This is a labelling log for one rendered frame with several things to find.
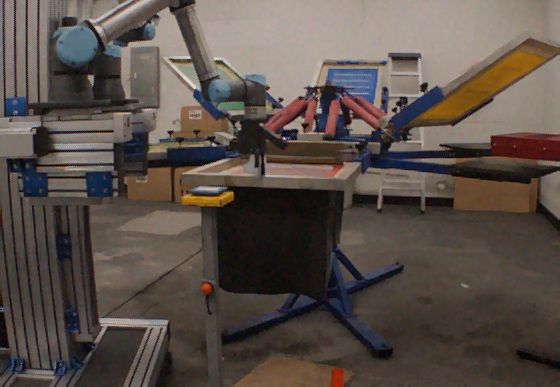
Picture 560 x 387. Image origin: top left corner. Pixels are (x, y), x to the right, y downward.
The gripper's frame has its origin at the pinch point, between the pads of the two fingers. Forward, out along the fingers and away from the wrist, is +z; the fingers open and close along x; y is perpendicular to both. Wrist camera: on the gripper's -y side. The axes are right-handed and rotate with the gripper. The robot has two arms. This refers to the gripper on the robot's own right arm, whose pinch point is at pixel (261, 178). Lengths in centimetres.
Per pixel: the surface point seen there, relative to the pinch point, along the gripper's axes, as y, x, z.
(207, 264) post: 12.3, 21.0, 25.5
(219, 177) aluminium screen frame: 14.5, 1.9, 0.0
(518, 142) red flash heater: -97, -61, -10
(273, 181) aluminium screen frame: -4.7, 1.9, 0.7
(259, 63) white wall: 138, -471, -67
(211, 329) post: 12, 21, 49
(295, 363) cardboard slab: -1, -52, 96
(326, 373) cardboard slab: -17, -45, 96
